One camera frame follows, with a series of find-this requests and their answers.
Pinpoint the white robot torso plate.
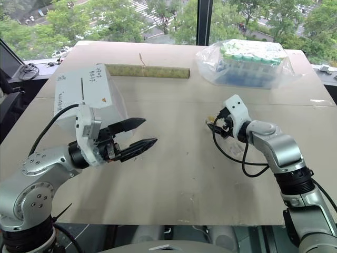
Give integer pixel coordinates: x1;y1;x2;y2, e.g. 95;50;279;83
147;244;180;253

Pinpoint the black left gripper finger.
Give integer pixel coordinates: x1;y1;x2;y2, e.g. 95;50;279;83
119;137;158;162
107;117;147;136

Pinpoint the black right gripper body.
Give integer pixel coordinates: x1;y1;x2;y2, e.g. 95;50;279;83
216;106;235;139

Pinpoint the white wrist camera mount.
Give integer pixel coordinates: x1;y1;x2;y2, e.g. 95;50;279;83
74;103;117;168
223;94;251;142

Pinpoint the black chair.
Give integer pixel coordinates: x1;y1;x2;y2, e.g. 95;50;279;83
0;67;27;124

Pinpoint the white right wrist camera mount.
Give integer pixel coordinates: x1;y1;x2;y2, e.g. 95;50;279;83
223;94;251;142

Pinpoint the black zip tie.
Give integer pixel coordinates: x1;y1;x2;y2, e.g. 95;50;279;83
52;202;73;220

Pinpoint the white box with slot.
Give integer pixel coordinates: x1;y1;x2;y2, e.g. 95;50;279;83
53;64;135;141

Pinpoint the dark window frame post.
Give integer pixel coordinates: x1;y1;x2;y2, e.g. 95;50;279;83
196;0;213;46

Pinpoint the grey rounded shape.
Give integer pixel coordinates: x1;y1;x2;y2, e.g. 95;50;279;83
206;225;239;252

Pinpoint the white device on sill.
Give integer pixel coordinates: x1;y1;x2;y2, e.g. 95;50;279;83
319;64;337;80

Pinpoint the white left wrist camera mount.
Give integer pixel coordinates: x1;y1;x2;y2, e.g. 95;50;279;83
74;103;117;168

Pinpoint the rack of green-capped tubes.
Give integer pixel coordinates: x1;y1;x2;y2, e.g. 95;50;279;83
210;41;288;87

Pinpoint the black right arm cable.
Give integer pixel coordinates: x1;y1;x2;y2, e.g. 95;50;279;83
212;115;270;178

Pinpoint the black cable bundle on sill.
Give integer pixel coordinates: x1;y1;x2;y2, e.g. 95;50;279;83
17;62;41;80

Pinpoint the brown cardboard tube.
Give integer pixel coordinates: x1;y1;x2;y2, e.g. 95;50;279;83
96;63;191;80

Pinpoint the clear plastic bag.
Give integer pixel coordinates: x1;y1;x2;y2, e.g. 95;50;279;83
195;39;304;91

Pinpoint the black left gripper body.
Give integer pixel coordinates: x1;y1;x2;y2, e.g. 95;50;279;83
95;127;124;163

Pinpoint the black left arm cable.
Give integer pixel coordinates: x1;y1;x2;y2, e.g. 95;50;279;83
28;103;80;157

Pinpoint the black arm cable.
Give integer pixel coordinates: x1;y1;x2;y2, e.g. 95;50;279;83
28;103;80;157
212;115;270;178

